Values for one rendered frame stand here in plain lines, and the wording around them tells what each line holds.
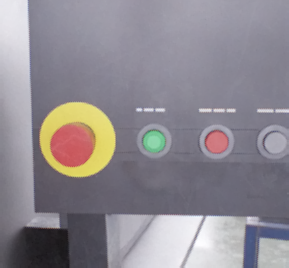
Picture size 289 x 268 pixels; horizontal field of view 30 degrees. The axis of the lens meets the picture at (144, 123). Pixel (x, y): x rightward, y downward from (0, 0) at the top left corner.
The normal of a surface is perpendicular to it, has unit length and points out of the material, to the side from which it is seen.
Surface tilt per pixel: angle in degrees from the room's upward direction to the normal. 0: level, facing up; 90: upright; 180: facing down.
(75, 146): 90
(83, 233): 90
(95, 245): 90
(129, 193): 90
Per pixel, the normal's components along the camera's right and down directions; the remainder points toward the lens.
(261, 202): -0.06, 0.15
